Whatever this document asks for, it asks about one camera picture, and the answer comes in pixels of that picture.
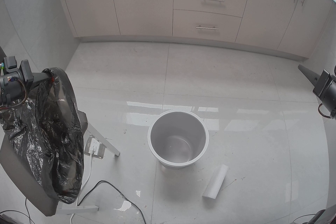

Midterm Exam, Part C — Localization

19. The black plastic bag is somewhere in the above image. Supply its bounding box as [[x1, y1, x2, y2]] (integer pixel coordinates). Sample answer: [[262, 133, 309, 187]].
[[0, 68, 85, 204]]

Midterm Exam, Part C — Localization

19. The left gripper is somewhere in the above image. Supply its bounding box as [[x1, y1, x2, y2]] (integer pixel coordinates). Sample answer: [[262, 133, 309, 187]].
[[0, 60, 54, 111]]

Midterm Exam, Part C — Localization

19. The beige cabinet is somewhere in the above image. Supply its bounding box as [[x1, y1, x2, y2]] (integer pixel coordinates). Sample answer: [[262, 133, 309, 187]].
[[50, 0, 336, 62]]

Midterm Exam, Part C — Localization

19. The grey seat white chair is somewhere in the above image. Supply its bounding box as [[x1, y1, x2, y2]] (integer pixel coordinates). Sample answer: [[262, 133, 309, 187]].
[[0, 46, 121, 217]]

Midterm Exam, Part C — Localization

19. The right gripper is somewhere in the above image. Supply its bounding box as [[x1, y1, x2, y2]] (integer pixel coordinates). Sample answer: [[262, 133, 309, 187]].
[[298, 64, 336, 113]]

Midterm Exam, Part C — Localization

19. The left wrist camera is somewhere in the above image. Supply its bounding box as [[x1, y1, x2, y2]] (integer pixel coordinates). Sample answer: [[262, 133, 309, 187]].
[[0, 56, 18, 74]]

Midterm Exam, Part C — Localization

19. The white foam roll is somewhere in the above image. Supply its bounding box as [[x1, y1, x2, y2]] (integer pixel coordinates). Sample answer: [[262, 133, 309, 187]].
[[202, 164, 228, 199]]

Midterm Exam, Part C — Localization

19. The black cable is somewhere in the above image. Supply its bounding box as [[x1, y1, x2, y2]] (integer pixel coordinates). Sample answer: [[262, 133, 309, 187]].
[[318, 103, 336, 120], [77, 180, 146, 224]]

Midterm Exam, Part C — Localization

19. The white trash bin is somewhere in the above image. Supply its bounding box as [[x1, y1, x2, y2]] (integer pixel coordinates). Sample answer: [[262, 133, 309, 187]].
[[147, 110, 210, 169]]

